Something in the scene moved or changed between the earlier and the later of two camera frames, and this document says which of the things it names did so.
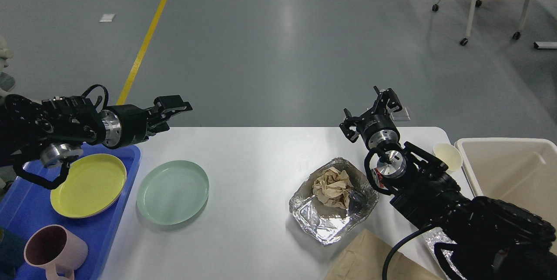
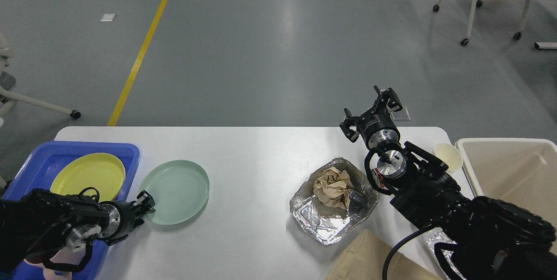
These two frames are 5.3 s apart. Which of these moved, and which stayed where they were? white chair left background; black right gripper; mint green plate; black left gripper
Moved: black left gripper
Stayed: black right gripper; mint green plate; white chair left background
